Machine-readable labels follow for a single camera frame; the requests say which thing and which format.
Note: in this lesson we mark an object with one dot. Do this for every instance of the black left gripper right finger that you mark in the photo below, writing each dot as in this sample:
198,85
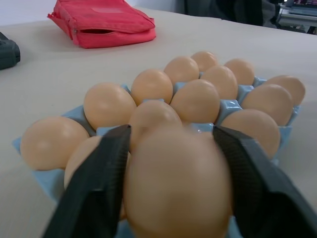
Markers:
260,188

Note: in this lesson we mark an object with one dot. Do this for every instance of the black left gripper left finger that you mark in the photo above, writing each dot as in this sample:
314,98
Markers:
94,178

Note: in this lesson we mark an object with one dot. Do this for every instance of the tan egg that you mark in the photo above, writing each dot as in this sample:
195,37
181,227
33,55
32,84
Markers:
151,85
241,70
182,69
294,86
220,80
255,131
153,115
204,59
81,153
107,105
195,100
270,104
178,183
52,143

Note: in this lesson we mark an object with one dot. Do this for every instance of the light blue egg tray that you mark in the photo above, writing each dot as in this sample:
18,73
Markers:
47,179

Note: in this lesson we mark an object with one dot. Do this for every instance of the dark grey ribbed object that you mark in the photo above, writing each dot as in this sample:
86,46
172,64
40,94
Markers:
7,53

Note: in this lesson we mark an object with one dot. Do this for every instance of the red zippered fabric pouch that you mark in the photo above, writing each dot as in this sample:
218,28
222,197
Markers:
104,19

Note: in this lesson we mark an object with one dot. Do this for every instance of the black chair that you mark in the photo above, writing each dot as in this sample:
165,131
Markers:
230,10

